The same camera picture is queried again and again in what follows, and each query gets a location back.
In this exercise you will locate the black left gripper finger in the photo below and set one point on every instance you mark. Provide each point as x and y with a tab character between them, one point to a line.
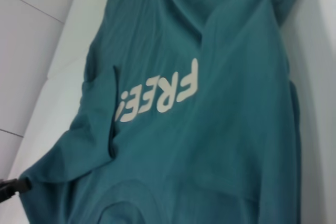
24	185

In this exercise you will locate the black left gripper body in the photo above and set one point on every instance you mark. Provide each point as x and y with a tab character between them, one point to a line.
6	190

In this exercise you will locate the teal blue printed t-shirt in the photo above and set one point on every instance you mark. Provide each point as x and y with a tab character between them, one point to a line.
197	129

